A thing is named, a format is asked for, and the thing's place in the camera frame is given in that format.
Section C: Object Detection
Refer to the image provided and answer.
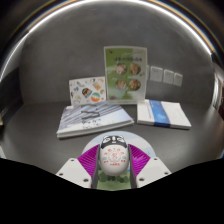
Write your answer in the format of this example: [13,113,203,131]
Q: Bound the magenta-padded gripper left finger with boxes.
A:
[54,143,102,190]

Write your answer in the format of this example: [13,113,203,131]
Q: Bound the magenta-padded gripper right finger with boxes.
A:
[128,143,173,189]

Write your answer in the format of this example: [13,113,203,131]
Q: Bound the white panda-face computer mouse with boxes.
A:
[98,134,130,177]

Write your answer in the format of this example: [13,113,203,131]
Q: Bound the round landscape-print mouse pad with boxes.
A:
[81,130,158,192]

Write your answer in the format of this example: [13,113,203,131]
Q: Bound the large grey-cover book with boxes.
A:
[55,101,136,140]

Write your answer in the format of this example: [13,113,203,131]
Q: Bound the white and blue book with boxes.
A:
[136,99,193,131]

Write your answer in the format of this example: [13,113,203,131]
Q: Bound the white sticker sheet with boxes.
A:
[68,76,108,107]

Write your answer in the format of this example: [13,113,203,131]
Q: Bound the green menu sign stand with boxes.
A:
[103,45,149,105]

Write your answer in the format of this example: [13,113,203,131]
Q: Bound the white wall switches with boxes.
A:
[146,64,184,88]

